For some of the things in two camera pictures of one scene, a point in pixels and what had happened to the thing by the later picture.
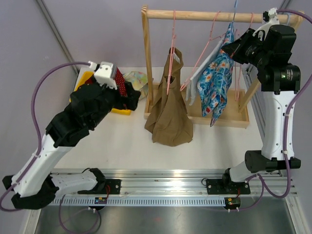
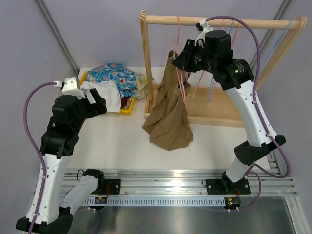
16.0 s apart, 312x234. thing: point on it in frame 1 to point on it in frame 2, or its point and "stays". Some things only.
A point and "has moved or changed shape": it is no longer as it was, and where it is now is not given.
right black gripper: (235, 49) to (185, 57)
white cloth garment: (192, 84) has moved or changed shape
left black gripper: (129, 102) to (100, 106)
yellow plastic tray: (87, 75) stays
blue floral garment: (215, 78) to (123, 77)
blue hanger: (289, 14) has moved or changed shape
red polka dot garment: (120, 79) has moved or changed shape
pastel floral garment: (139, 81) stays
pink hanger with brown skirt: (172, 50) to (175, 48)
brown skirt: (169, 121) stays
